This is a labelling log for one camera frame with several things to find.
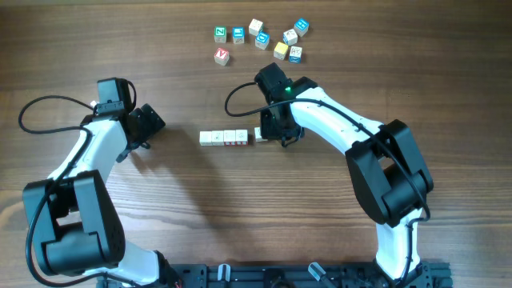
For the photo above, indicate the green top wooden block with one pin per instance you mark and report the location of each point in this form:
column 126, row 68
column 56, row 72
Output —
column 220, row 34

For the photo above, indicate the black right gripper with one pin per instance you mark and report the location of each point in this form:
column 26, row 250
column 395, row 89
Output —
column 268, row 132

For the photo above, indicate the green F wooden block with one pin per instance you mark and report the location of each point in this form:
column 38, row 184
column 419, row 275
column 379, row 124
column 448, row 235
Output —
column 205, row 138

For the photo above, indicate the red I block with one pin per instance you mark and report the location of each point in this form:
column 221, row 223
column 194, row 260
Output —
column 242, row 137
column 229, row 137

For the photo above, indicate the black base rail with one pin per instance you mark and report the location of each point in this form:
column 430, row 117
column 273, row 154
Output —
column 355, row 274

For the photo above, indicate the blue top block left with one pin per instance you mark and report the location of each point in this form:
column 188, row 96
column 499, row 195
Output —
column 238, row 35

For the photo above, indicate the blue D wooden block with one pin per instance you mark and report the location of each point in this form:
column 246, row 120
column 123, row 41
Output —
column 262, row 40

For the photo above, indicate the yellow top wooden block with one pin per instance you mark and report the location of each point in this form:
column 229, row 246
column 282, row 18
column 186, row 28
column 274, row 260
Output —
column 280, row 50

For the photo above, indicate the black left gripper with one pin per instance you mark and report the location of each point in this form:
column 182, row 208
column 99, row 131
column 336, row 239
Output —
column 151, row 123

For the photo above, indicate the red V wooden block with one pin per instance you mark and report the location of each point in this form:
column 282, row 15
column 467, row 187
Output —
column 222, row 56

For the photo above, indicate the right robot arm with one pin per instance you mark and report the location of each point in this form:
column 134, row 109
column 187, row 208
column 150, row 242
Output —
column 388, row 173

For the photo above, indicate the plain picture wooden block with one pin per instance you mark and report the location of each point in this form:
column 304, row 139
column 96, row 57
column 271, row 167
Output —
column 258, row 136

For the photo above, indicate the blue top block right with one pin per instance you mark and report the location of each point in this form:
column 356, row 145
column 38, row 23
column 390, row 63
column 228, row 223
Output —
column 301, row 27

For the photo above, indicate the blue X side block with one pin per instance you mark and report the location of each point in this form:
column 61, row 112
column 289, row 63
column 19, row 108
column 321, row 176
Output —
column 295, row 54

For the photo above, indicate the green N wooden block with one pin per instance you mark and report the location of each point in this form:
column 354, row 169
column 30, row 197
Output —
column 217, row 138

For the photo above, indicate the plain top wooden block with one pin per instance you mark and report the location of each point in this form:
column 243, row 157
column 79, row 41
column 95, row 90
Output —
column 255, row 27

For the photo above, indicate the blue side picture block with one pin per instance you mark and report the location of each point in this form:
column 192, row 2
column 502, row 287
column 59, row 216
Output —
column 290, row 37

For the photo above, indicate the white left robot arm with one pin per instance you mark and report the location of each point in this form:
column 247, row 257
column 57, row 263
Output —
column 74, row 229

